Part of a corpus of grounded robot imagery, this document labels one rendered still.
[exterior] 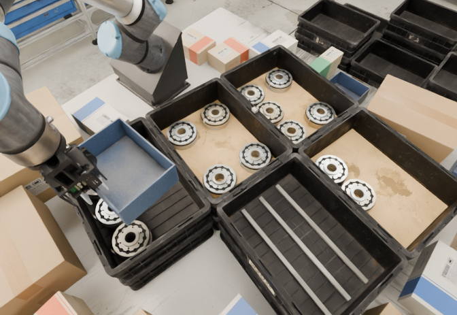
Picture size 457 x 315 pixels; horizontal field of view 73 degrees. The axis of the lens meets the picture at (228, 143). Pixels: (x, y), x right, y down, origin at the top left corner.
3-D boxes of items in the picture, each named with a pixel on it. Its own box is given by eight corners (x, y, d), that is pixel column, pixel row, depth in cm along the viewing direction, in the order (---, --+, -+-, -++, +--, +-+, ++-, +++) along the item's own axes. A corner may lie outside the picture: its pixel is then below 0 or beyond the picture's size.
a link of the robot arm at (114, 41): (117, 47, 118) (86, 38, 106) (138, 21, 113) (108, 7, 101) (132, 71, 115) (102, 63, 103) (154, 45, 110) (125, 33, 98)
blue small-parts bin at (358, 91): (338, 125, 127) (343, 113, 121) (309, 105, 133) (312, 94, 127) (364, 99, 135) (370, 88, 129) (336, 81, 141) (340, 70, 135)
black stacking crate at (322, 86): (219, 98, 121) (218, 77, 112) (276, 67, 131) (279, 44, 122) (289, 169, 103) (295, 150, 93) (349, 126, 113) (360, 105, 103)
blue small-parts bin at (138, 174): (75, 171, 74) (62, 155, 68) (126, 134, 80) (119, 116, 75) (127, 226, 66) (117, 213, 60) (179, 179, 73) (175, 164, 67)
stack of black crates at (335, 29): (285, 73, 224) (296, 16, 187) (309, 52, 237) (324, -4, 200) (333, 101, 209) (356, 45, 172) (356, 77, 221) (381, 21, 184)
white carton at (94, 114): (79, 127, 127) (69, 113, 120) (102, 109, 133) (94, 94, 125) (111, 152, 120) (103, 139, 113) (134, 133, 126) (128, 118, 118)
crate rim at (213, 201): (144, 119, 103) (143, 114, 101) (217, 80, 113) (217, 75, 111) (213, 210, 85) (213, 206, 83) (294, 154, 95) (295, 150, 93)
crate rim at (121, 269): (55, 166, 93) (51, 162, 91) (144, 119, 103) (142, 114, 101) (111, 281, 75) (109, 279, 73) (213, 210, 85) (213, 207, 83)
